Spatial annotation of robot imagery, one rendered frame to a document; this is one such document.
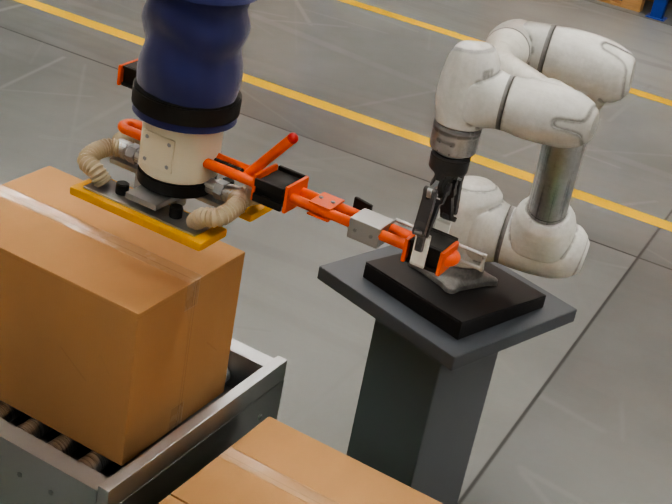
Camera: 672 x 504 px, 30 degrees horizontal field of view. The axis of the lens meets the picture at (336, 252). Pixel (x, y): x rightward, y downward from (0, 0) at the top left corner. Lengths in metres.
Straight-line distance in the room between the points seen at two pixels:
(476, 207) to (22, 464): 1.27
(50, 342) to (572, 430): 2.07
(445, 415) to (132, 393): 1.03
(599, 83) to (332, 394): 1.78
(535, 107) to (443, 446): 1.50
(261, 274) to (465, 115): 2.62
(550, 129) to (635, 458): 2.21
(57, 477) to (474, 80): 1.24
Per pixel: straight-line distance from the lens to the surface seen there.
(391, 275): 3.27
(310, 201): 2.50
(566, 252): 3.20
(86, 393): 2.84
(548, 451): 4.19
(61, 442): 2.93
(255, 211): 2.70
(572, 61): 2.78
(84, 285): 2.72
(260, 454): 2.96
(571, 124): 2.26
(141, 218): 2.61
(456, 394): 3.43
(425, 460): 3.50
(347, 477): 2.95
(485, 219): 3.21
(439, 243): 2.42
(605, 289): 5.30
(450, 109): 2.28
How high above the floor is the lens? 2.33
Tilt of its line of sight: 27 degrees down
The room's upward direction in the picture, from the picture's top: 11 degrees clockwise
